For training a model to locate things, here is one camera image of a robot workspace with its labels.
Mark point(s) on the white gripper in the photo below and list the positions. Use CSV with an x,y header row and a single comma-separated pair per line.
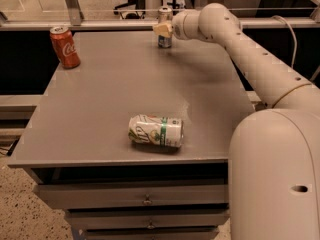
x,y
180,26

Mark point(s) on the silver blue redbull can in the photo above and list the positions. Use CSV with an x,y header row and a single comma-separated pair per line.
x,y
165,14

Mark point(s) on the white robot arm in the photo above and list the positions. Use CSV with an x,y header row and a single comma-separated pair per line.
x,y
274,154

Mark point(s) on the red coca-cola can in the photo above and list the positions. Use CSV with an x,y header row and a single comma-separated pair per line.
x,y
64,47

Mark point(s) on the white green 7up can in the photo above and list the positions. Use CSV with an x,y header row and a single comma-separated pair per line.
x,y
160,131

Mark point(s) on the black office chair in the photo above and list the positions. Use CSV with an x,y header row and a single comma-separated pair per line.
x,y
139,12

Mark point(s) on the grey drawer cabinet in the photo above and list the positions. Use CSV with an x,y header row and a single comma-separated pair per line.
x,y
78,133

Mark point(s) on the top grey drawer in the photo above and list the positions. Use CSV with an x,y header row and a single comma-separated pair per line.
x,y
132,194

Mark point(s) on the grey drawer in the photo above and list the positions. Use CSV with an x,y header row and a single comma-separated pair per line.
x,y
147,219
197,233
132,194

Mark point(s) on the bottom grey drawer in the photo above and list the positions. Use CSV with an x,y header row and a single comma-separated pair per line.
x,y
197,233

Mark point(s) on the middle grey drawer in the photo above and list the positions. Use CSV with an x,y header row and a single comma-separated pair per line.
x,y
147,219

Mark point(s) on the metal railing frame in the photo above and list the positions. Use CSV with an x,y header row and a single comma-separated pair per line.
x,y
106,14

